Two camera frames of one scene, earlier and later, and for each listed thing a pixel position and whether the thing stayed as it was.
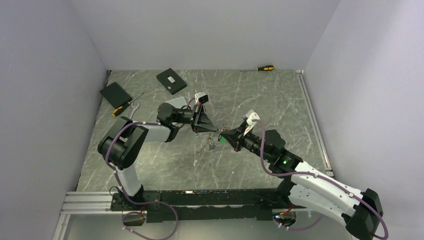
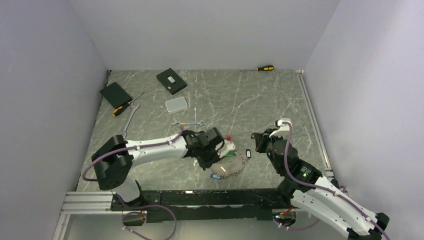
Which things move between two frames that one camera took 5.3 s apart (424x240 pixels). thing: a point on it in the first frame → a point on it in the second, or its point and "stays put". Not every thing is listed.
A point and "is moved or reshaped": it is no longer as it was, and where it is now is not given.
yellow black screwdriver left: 116,110 stays put
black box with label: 171,81 stays put
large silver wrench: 133,108 stays put
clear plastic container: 178,103 stays put
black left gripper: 200,121 → 204,164
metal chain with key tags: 210,142 is moved or reshaped
